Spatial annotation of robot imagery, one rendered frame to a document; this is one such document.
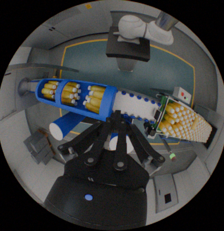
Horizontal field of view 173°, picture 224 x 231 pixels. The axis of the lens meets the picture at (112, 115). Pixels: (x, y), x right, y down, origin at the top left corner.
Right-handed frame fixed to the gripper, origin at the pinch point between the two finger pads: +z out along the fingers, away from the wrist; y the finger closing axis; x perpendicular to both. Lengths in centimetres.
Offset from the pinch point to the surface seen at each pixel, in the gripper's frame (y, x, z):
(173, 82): 121, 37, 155
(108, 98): -7.6, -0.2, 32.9
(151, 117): 34, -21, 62
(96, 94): -18.8, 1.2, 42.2
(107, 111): -8.0, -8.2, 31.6
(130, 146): 14, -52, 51
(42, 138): -282, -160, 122
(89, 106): -24.2, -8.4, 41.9
